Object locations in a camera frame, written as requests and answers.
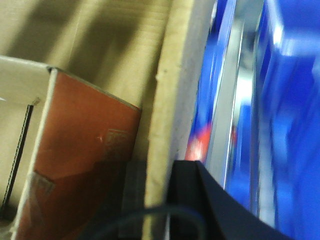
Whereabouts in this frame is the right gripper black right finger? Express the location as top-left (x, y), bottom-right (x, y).
top-left (167, 160), bottom-right (289, 240)

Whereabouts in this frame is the blue shelf bin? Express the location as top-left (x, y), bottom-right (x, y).
top-left (185, 0), bottom-right (320, 240)

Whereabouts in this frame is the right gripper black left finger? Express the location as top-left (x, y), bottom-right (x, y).
top-left (82, 161), bottom-right (147, 240)

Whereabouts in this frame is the orange printed cardboard box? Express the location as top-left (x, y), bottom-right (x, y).
top-left (0, 56), bottom-right (141, 240)

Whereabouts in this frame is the plain torn cardboard box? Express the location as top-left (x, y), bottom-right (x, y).
top-left (0, 0), bottom-right (214, 207)

